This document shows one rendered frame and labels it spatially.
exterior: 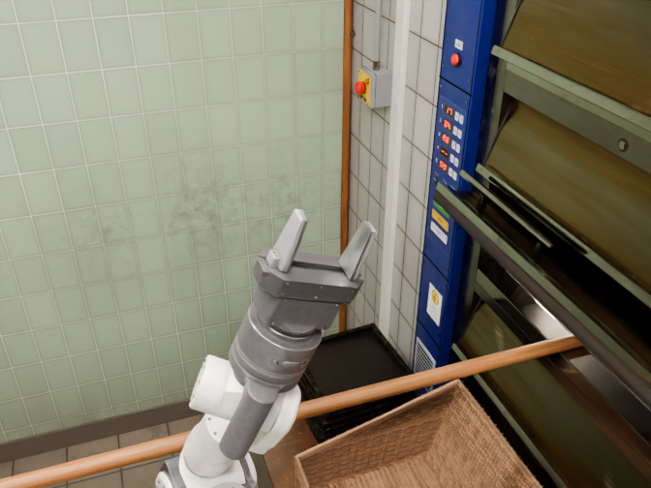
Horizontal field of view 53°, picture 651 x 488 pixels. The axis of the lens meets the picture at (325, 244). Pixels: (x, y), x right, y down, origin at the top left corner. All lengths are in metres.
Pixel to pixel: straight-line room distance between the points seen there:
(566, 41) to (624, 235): 0.36
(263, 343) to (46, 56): 1.55
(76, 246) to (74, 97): 0.52
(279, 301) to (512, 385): 1.03
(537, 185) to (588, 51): 0.29
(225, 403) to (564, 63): 0.85
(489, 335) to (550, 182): 0.50
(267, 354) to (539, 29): 0.88
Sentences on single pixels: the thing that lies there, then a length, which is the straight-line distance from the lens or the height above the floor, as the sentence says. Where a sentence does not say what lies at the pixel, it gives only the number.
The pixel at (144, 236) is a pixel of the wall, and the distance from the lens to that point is 2.35.
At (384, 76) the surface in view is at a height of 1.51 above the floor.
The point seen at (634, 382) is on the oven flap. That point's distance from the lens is 1.06.
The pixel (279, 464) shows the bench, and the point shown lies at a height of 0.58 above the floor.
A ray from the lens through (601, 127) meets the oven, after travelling 1.23.
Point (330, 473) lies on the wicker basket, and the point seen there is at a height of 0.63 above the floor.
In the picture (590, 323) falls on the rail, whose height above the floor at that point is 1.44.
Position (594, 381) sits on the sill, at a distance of 1.40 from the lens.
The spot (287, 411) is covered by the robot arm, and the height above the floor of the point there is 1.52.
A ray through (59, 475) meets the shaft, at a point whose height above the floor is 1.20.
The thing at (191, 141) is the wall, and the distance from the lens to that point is 2.22.
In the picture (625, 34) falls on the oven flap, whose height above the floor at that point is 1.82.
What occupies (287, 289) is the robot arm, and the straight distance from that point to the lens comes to 0.65.
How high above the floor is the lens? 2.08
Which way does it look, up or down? 32 degrees down
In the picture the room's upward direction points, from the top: straight up
